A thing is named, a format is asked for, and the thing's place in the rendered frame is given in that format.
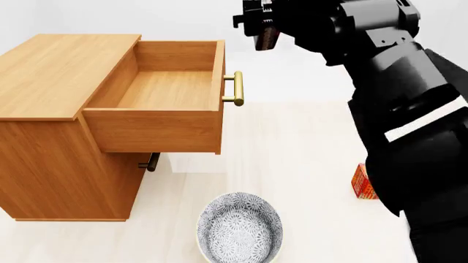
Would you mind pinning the grey floral patterned bowl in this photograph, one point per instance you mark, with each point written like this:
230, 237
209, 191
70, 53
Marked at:
239, 233

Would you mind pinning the open wooden drawer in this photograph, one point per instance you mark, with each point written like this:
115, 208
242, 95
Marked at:
157, 128

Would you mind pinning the red orange food box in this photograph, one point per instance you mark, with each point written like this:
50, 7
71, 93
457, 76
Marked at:
362, 183

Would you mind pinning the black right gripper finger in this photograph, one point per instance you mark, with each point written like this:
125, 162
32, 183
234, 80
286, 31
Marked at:
256, 42
278, 37

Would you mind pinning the wooden cabinet body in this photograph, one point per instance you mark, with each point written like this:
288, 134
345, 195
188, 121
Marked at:
47, 82

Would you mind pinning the brown chocolate pudding box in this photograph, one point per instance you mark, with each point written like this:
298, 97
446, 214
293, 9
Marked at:
267, 38

